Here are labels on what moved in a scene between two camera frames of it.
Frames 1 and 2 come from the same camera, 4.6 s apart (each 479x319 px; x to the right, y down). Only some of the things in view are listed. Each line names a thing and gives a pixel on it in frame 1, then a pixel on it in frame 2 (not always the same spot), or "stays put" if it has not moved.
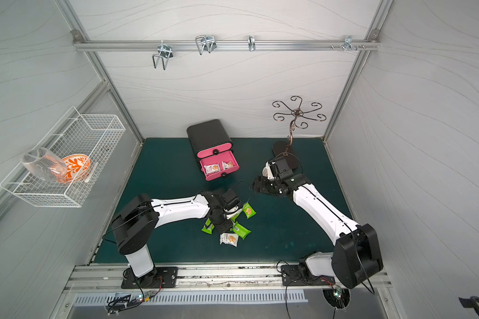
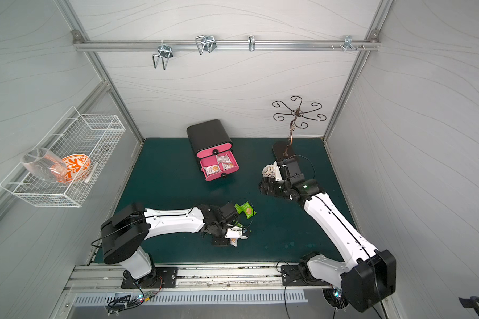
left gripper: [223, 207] -> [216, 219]
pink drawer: [218, 167] stays put
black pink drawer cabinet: [213, 148] stays put
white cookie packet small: [225, 165] stays put
